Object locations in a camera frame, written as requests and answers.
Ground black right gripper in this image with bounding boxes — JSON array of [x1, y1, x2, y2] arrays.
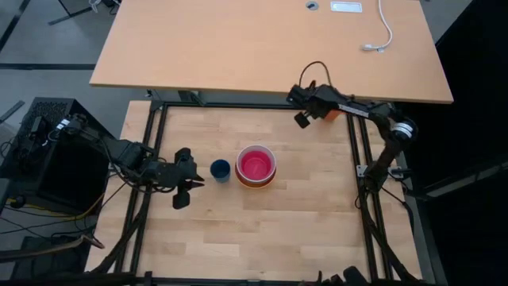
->
[[286, 81, 344, 129]]

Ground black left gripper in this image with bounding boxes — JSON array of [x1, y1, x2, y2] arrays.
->
[[144, 147, 206, 211]]

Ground dark blue cup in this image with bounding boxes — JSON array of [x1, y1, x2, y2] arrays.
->
[[210, 159, 232, 184]]

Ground white bowl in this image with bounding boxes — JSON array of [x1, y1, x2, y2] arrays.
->
[[236, 145, 278, 184]]

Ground orange bowl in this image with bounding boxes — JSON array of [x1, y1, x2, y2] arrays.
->
[[234, 166, 278, 189]]

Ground red pink bowl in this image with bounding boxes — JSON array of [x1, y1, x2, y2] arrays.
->
[[240, 149, 274, 182]]

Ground white rectangular plate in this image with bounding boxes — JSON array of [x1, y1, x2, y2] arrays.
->
[[329, 1, 364, 14]]

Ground black computer case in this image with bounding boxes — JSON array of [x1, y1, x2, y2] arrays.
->
[[0, 97, 118, 199]]

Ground grey metal bar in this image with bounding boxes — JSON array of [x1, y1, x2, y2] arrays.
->
[[426, 162, 508, 199]]

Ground dark curved bar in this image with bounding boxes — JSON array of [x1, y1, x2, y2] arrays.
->
[[0, 234, 106, 264]]

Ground black floor box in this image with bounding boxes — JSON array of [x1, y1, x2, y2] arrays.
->
[[11, 236, 92, 281]]

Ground black rounded object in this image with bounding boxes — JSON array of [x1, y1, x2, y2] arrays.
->
[[305, 265, 370, 286]]

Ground black desk leg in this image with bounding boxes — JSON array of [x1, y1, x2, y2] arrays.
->
[[47, 0, 120, 27]]

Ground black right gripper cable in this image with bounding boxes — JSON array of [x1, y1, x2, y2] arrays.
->
[[298, 60, 333, 88]]

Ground white cable with plug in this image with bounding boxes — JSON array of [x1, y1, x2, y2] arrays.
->
[[360, 0, 394, 53]]

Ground black aluminium frame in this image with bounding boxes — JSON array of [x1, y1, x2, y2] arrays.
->
[[113, 100, 400, 286]]

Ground yellow cable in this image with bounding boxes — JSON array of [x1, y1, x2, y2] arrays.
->
[[6, 193, 105, 223]]

